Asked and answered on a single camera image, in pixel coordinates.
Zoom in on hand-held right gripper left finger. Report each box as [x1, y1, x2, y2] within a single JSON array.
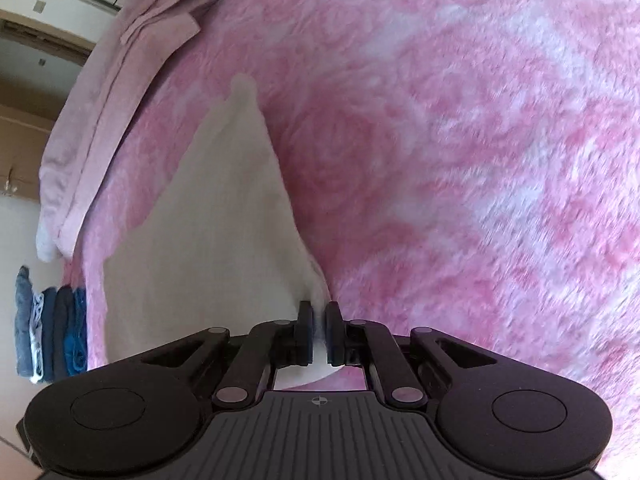
[[142, 301, 315, 408]]

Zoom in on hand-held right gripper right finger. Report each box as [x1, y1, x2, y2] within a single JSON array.
[[325, 301, 498, 408]]

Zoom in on cream white garment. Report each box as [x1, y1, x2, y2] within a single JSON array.
[[102, 74, 346, 391]]

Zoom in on pink floral fleece blanket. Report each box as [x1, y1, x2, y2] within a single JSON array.
[[62, 0, 640, 466]]

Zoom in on folded teal garment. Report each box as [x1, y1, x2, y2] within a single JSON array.
[[63, 286, 89, 377]]

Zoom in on folded dark navy garment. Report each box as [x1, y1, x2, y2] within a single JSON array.
[[41, 286, 70, 382]]

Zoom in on folded white patterned garment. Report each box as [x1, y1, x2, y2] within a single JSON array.
[[29, 291, 47, 385]]

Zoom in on light pink folded sheet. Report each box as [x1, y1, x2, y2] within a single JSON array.
[[35, 0, 253, 263]]

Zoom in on folded blue denim garment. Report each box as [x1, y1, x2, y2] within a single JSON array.
[[14, 265, 35, 379]]

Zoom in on mauve pink quilt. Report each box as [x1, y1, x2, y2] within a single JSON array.
[[39, 0, 225, 260]]

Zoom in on beige wardrobe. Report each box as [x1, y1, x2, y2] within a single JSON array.
[[0, 105, 57, 203]]

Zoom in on wooden door frame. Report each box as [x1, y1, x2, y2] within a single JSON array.
[[0, 17, 97, 68]]

